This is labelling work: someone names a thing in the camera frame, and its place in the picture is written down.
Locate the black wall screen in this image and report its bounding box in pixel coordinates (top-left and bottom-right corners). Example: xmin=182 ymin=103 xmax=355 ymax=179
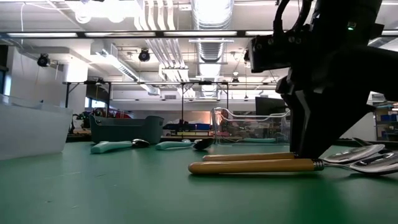
xmin=85 ymin=81 xmax=112 ymax=105

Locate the black background rack frame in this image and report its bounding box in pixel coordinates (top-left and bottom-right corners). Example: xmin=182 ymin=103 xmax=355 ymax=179
xmin=62 ymin=79 xmax=231 ymax=138

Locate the silver ventilation duct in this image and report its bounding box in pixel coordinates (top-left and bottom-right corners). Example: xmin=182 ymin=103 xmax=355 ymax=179
xmin=191 ymin=0 xmax=236 ymax=99

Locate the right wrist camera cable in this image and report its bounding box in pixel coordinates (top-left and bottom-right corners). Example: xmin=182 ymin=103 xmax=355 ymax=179
xmin=272 ymin=0 xmax=313 ymax=35

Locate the clear plastic bin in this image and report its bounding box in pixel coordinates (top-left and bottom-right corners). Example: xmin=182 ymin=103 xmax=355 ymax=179
xmin=210 ymin=107 xmax=292 ymax=146

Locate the frosted white plastic bin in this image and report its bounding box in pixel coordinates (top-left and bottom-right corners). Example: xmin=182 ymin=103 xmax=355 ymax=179
xmin=0 ymin=93 xmax=75 ymax=160

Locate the orange-handled silver spoon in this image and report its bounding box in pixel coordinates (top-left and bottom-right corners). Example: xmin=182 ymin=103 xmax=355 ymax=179
xmin=201 ymin=144 xmax=386 ymax=163
xmin=187 ymin=151 xmax=398 ymax=175

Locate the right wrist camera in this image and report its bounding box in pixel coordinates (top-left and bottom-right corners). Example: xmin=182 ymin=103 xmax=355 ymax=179
xmin=248 ymin=33 xmax=294 ymax=74

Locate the shelf with blue bins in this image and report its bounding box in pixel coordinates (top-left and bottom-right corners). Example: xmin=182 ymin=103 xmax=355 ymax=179
xmin=374 ymin=104 xmax=398 ymax=141

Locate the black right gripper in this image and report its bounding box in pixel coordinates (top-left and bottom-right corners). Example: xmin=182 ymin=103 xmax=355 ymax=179
xmin=275 ymin=23 xmax=398 ymax=159

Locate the gray-blue plastic bin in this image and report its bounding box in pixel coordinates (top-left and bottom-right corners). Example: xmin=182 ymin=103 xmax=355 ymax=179
xmin=89 ymin=114 xmax=165 ymax=144

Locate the blue crate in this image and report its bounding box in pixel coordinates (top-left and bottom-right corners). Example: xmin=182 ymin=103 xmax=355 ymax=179
xmin=163 ymin=123 xmax=214 ymax=131

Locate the black monitor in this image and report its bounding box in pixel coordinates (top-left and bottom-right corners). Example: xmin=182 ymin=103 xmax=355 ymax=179
xmin=254 ymin=96 xmax=290 ymax=116

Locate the black ceiling camera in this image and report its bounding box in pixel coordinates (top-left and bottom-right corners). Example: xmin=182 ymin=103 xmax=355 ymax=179
xmin=137 ymin=48 xmax=151 ymax=63
xmin=36 ymin=53 xmax=52 ymax=68

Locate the blue-handled dark spoon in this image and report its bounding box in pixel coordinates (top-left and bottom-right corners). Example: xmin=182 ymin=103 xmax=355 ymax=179
xmin=192 ymin=138 xmax=215 ymax=151

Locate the black overhead frame beam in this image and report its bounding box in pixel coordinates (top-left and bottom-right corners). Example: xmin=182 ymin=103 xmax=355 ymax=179
xmin=0 ymin=29 xmax=398 ymax=40

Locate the green table mat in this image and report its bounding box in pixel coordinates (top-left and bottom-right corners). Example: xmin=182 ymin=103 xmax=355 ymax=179
xmin=0 ymin=138 xmax=398 ymax=224

